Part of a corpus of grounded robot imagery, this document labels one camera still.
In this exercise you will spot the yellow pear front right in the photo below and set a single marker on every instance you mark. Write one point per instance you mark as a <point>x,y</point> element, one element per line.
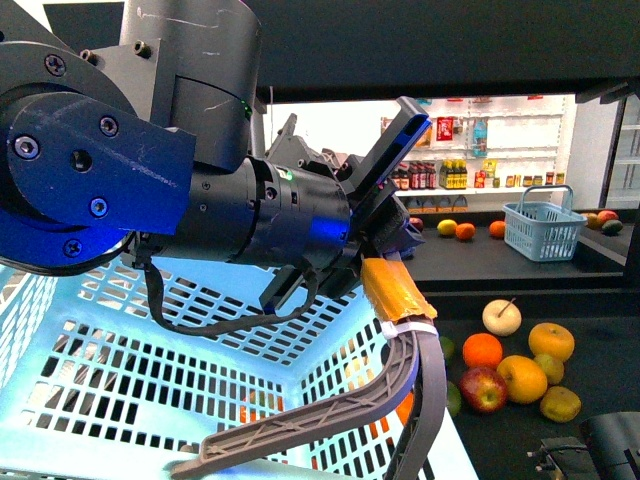
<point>560,404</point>

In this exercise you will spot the orange fruit front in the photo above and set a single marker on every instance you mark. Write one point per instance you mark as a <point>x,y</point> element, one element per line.
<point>482,350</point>

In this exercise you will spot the green lime front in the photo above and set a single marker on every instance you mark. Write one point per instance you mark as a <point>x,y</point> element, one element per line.
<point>448,348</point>

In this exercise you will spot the white pear with stem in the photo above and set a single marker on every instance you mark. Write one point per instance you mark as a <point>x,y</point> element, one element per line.
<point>502,317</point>

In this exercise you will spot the white snack shelf unit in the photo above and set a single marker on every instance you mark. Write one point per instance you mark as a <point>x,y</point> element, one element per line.
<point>482,152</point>

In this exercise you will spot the yellow apple front right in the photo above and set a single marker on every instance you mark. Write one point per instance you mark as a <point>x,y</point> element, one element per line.
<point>551,339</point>

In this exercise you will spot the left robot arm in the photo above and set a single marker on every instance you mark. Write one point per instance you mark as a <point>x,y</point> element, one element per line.
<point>142,150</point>

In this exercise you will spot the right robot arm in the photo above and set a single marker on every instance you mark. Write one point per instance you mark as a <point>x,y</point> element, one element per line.
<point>608,449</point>

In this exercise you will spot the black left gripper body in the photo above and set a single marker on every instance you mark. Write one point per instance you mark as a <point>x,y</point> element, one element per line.
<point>292,210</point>

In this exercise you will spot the orange near blue basket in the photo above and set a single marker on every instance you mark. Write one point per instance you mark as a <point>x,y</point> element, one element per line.
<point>497,229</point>

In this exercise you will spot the large teal shopping basket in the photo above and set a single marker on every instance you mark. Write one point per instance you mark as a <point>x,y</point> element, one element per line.
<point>92,388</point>

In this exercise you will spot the red apple front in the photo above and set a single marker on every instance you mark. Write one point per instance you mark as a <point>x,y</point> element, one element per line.
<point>483,389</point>

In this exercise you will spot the small blue basket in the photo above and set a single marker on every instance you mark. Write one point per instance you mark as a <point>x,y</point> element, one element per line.
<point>542,231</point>

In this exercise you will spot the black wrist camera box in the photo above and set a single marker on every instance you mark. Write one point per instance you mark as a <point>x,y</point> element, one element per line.
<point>400,136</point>

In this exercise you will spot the orange tape wrap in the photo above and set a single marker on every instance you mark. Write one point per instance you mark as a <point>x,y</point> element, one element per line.
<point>392,292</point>

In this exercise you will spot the orange beside back lemon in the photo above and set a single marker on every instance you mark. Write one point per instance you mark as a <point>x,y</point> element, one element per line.
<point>465,231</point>

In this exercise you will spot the yellow lemon on back shelf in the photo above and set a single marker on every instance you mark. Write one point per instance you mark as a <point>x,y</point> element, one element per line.
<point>447,228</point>

